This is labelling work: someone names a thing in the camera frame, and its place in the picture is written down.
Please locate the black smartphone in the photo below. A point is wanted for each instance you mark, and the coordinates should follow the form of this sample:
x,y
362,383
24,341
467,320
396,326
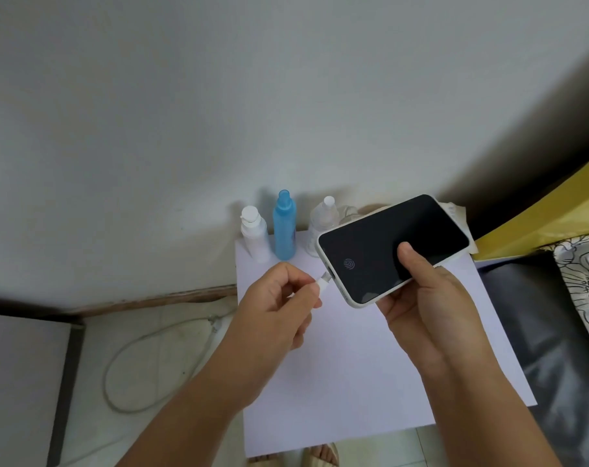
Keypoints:
x,y
391,243

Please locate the blue spray bottle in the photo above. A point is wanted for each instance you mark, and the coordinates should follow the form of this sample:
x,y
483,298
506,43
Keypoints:
x,y
284,233

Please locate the beige sandal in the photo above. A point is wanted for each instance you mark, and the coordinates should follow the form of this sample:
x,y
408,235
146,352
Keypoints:
x,y
304,457

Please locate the person's left thumb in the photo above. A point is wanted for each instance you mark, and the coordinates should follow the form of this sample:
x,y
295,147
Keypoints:
x,y
304,301

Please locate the clear bottle with white cap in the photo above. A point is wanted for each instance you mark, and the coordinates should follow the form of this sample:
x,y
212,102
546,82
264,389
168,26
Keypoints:
x,y
321,223

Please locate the black plastic bag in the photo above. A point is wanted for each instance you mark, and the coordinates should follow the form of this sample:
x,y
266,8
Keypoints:
x,y
557,355

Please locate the person's left forearm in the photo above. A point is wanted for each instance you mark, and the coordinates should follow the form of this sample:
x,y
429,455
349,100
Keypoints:
x,y
187,423

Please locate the person's right hand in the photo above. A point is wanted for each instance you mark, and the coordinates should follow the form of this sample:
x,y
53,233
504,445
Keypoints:
x,y
435,316

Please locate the person's left hand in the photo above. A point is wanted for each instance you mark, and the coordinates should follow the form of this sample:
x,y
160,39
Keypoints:
x,y
260,325

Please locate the white paper packet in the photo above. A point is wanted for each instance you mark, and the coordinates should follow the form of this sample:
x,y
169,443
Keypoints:
x,y
457,213

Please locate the white pump bottle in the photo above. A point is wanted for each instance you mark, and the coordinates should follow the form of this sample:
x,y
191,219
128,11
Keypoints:
x,y
254,235

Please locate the person's right thumb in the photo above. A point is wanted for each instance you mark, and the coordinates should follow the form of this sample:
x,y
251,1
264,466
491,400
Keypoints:
x,y
415,262

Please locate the person's right forearm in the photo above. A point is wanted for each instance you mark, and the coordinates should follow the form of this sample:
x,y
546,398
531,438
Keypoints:
x,y
493,423

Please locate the yellow bag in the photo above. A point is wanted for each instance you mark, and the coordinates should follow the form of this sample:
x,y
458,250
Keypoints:
x,y
542,223

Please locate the black and white floral cloth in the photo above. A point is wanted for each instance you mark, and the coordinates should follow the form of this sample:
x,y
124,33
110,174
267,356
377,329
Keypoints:
x,y
583,282

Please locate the grey cabinet with black frame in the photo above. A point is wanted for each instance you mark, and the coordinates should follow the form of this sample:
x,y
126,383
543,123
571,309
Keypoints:
x,y
22,384

